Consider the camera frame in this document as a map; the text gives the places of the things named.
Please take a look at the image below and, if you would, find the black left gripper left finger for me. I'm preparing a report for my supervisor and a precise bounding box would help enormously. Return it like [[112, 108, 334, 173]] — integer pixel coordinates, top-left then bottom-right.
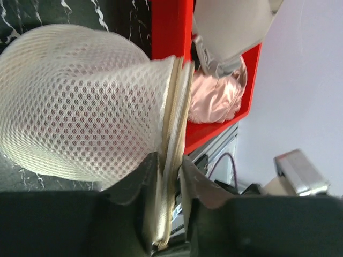
[[1, 153, 158, 256]]

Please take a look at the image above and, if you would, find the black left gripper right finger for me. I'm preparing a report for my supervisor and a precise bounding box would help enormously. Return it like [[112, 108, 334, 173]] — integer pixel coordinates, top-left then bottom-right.
[[180, 157, 342, 256]]

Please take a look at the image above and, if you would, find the pink bra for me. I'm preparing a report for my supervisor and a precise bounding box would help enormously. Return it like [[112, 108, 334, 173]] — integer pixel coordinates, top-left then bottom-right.
[[188, 57, 248, 124]]

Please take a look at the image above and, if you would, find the grey bra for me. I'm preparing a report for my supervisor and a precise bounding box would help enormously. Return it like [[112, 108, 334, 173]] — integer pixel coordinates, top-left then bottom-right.
[[192, 0, 283, 78]]

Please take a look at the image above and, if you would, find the red plastic bin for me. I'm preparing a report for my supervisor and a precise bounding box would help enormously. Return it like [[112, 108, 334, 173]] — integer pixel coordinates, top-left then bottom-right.
[[151, 1, 262, 154]]

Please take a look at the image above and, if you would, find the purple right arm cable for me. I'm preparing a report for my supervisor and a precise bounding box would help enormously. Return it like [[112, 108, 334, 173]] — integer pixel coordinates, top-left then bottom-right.
[[207, 152, 241, 190]]

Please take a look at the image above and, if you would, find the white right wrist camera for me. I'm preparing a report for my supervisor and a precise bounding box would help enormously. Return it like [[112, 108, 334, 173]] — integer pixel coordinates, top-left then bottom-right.
[[263, 149, 330, 196]]

